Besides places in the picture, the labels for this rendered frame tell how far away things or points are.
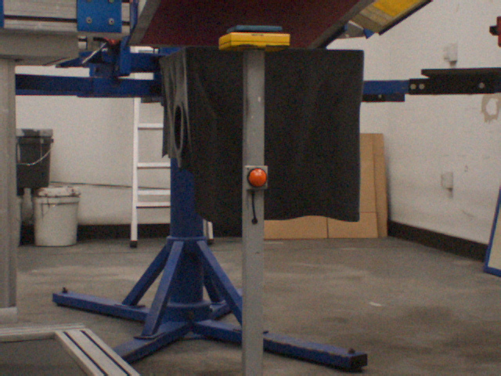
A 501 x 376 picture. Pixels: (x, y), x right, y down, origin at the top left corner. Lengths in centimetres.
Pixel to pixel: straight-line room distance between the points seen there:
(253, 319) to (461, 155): 426
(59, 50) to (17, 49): 8
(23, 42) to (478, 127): 430
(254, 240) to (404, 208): 507
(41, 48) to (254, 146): 49
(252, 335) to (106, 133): 494
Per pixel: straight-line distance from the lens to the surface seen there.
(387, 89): 367
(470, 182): 633
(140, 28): 299
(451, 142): 657
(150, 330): 360
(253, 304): 228
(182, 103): 258
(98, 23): 217
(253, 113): 225
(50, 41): 224
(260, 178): 221
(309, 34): 310
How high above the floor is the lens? 75
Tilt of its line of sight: 3 degrees down
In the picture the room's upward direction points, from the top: straight up
